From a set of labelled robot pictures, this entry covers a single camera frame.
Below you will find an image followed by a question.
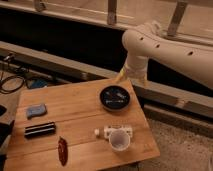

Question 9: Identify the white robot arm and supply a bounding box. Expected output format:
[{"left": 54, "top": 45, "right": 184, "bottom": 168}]
[{"left": 117, "top": 22, "right": 213, "bottom": 90}]

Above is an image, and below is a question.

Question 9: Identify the white plastic cup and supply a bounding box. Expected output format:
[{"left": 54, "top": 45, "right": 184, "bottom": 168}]
[{"left": 108, "top": 130, "right": 131, "bottom": 152}]

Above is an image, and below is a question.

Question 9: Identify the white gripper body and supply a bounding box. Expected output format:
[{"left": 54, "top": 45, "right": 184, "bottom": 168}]
[{"left": 123, "top": 55, "right": 148, "bottom": 79}]

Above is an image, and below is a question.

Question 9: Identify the blue box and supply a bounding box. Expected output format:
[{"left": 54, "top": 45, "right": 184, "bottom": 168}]
[{"left": 27, "top": 78, "right": 48, "bottom": 89}]

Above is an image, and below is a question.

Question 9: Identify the black object at left edge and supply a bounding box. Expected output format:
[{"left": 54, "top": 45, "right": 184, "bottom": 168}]
[{"left": 0, "top": 105, "right": 14, "bottom": 147}]

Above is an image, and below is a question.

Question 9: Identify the blue sponge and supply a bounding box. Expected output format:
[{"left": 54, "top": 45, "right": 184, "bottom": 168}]
[{"left": 26, "top": 104, "right": 47, "bottom": 119}]

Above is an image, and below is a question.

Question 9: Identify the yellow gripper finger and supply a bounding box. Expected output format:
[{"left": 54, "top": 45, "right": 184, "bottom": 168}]
[
  {"left": 116, "top": 69, "right": 127, "bottom": 83},
  {"left": 142, "top": 74, "right": 147, "bottom": 86}
]

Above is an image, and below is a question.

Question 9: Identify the black cable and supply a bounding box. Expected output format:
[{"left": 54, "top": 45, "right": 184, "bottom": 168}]
[{"left": 0, "top": 53, "right": 29, "bottom": 95}]

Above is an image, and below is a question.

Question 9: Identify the black ceramic bowl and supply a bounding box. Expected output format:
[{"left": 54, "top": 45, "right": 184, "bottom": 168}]
[{"left": 99, "top": 85, "right": 130, "bottom": 111}]

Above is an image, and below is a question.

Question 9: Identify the black rectangular case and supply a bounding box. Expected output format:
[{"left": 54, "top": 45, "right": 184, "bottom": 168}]
[{"left": 24, "top": 122, "right": 56, "bottom": 139}]

